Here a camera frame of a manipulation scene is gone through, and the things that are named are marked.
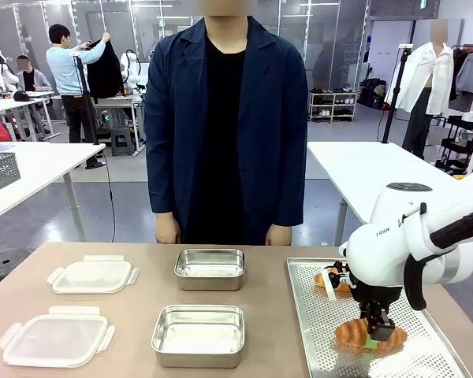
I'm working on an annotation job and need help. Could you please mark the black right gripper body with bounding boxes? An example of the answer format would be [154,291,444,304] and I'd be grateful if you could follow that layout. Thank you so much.
[348,274,404,312]

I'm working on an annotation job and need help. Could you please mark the ridged brown bread roll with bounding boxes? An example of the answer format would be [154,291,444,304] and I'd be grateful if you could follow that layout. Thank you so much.
[334,318,408,354]

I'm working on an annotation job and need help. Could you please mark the small steel container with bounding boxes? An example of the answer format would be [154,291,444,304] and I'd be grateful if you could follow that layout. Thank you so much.
[173,247,247,291]

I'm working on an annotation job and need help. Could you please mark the large steel container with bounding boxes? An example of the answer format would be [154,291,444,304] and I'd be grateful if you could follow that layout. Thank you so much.
[151,303,246,364]

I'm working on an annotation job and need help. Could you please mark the small clear plastic lid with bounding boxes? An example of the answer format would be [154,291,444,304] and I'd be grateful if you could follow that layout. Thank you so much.
[46,254,140,295]

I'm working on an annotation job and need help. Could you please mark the large clear plastic lid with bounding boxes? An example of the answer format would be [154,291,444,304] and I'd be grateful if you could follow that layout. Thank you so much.
[0,306,116,368]

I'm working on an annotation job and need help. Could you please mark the person's left forearm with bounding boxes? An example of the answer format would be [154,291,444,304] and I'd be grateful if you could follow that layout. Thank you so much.
[274,153,309,228]

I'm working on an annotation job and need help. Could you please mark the person's right forearm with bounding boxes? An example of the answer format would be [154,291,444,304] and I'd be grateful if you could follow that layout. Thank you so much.
[144,153,175,216]

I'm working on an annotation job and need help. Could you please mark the person's left hand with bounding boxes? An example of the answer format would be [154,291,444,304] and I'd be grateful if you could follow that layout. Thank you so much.
[264,224,293,247]

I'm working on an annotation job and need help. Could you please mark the person's right hand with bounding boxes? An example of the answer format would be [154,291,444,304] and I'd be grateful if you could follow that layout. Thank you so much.
[155,212,183,245]

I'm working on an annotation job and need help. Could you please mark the perforated metal baking tray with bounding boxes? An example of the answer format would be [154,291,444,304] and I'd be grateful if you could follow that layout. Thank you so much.
[286,257,473,378]

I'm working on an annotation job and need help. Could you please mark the large empty white table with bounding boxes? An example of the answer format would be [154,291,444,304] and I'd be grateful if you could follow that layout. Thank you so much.
[307,140,473,248]

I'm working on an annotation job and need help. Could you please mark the black utility cart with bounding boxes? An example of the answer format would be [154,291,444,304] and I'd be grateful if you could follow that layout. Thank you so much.
[435,113,473,176]

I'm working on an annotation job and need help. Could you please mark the white shoe rack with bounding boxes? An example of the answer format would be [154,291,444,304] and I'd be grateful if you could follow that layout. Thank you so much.
[309,87,359,123]

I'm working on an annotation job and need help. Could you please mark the black tripod stand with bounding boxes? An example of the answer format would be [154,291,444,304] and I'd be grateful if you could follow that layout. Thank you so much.
[381,44,414,145]

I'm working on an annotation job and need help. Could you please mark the black bags pile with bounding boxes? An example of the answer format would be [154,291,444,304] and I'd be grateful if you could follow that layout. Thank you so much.
[358,77,388,110]

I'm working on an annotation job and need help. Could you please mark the person in navy coat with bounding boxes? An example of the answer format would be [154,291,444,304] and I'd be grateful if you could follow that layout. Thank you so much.
[143,13,309,246]

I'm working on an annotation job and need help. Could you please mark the mannequin in white shirt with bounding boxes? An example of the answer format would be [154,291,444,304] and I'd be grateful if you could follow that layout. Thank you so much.
[385,18,455,161]

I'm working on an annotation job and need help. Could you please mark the clothes rack with garments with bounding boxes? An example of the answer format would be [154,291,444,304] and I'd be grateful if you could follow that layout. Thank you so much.
[449,43,473,113]

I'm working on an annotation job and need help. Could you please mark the grey plastic stool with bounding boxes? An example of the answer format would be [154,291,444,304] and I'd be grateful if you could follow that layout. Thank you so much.
[110,128,137,157]

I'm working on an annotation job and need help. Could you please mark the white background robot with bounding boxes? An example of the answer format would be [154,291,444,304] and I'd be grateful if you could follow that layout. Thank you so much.
[119,49,149,96]
[0,49,21,96]

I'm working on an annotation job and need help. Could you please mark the white table with basket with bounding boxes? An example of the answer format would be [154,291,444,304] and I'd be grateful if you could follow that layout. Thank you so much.
[0,141,106,242]

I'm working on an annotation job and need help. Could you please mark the man in black trousers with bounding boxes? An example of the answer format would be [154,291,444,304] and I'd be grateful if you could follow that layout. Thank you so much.
[46,23,112,170]

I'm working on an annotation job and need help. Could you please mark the grey mesh basket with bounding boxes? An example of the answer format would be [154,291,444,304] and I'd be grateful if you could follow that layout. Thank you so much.
[0,151,21,194]

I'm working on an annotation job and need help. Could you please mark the white background desk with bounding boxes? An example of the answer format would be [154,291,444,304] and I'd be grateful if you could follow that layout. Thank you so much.
[0,91,62,142]

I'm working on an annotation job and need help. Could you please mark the man in grey jacket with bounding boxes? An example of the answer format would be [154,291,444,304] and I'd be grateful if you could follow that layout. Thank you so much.
[14,54,54,94]

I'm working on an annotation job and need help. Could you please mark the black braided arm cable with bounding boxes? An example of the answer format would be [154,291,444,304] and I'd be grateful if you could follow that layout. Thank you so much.
[403,203,473,312]

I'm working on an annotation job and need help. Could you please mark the black tripod with cable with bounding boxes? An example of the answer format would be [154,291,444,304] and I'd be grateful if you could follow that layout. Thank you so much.
[73,54,117,242]

